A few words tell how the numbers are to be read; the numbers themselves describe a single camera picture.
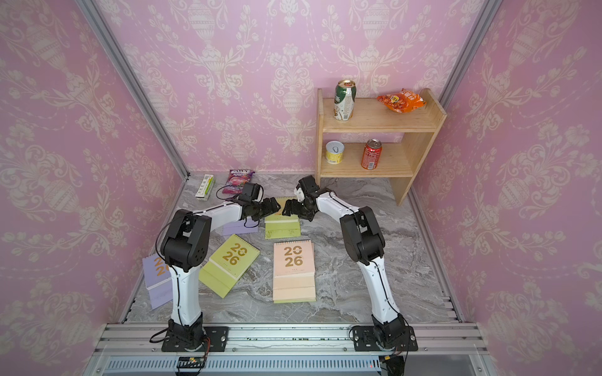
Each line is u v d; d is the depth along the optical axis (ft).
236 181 3.72
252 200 2.77
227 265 2.94
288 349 2.40
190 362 2.39
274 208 3.15
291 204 3.02
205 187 3.59
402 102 2.48
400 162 3.15
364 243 1.97
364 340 2.39
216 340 2.45
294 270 2.80
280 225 3.33
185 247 1.84
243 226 2.87
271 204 3.12
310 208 2.93
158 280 2.85
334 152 3.02
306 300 2.67
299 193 3.19
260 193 2.88
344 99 2.34
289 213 3.03
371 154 2.85
